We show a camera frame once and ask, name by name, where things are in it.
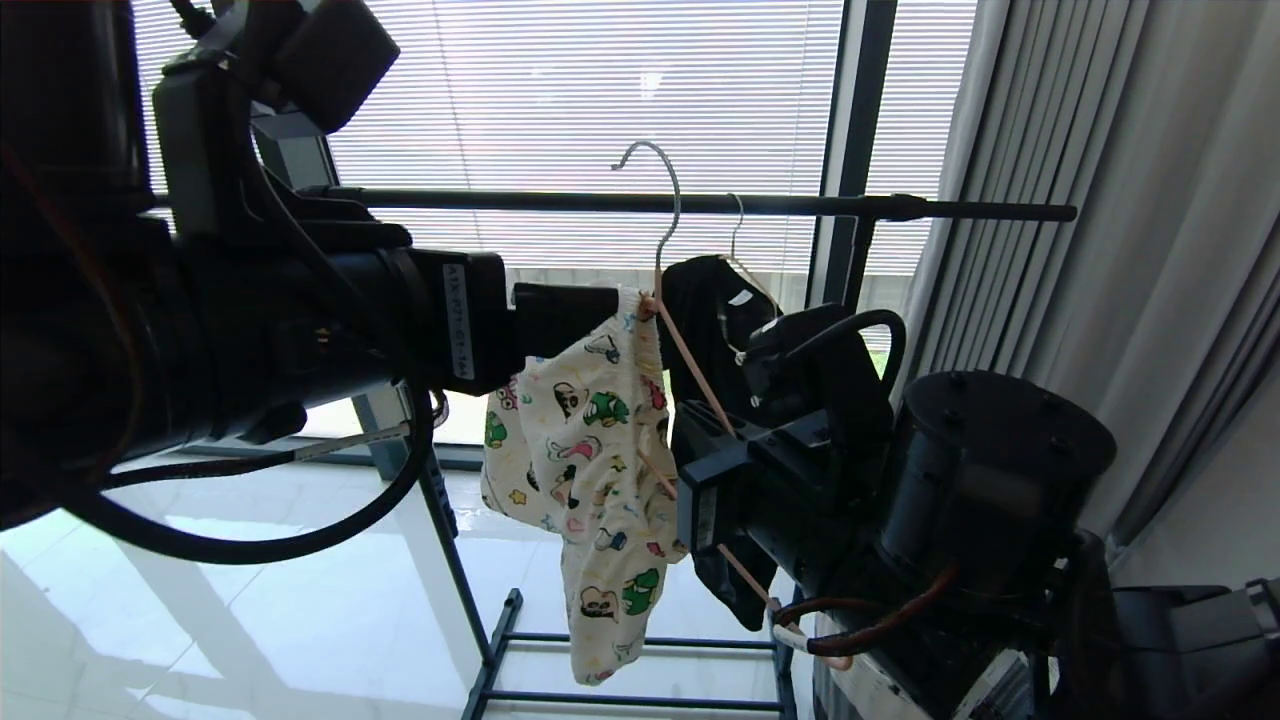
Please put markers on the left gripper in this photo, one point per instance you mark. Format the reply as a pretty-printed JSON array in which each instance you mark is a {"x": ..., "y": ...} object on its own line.
[{"x": 485, "y": 340}]

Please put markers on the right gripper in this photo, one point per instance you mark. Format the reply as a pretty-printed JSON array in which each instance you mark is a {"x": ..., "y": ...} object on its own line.
[{"x": 790, "y": 490}]

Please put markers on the pink clothes hanger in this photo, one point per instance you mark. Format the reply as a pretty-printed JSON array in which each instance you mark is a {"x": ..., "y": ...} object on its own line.
[
  {"x": 700, "y": 385},
  {"x": 736, "y": 225}
]

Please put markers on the cream printed shorts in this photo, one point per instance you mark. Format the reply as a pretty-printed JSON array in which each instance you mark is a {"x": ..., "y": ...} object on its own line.
[{"x": 570, "y": 450}]

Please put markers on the black garment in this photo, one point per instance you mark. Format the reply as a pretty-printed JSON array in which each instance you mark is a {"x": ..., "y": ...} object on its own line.
[{"x": 700, "y": 340}]

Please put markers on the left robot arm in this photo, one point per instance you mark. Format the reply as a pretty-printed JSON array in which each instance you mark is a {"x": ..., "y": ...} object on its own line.
[{"x": 80, "y": 300}]

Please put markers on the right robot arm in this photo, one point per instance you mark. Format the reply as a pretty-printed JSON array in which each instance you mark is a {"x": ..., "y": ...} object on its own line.
[{"x": 1000, "y": 480}]

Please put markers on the black clothes rack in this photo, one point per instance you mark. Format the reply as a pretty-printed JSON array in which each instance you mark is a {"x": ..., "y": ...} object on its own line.
[{"x": 560, "y": 200}]

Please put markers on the white laundry basket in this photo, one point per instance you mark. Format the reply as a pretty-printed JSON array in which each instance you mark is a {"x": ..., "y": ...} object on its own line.
[{"x": 850, "y": 690}]

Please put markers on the beige curtain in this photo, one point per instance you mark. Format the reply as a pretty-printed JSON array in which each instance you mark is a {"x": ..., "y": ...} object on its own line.
[{"x": 1150, "y": 200}]

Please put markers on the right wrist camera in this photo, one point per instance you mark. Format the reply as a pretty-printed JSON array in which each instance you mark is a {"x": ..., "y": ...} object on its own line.
[{"x": 800, "y": 380}]

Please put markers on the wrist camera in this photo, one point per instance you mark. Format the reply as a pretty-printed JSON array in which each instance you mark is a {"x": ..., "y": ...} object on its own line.
[
  {"x": 800, "y": 380},
  {"x": 330, "y": 50}
]

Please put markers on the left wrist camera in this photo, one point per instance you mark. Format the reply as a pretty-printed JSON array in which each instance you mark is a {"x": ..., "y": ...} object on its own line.
[{"x": 330, "y": 50}]

